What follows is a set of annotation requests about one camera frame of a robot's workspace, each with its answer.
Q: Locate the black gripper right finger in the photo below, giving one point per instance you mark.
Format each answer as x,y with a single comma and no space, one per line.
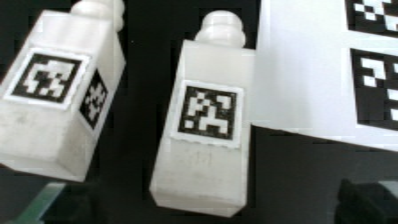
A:
367,203

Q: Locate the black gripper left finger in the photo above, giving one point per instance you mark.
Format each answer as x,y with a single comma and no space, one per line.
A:
60,206

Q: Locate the white table leg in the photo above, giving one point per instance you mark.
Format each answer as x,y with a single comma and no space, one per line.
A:
202,167
58,90

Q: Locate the white marker base plate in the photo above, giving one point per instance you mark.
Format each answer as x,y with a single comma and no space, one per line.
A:
326,78

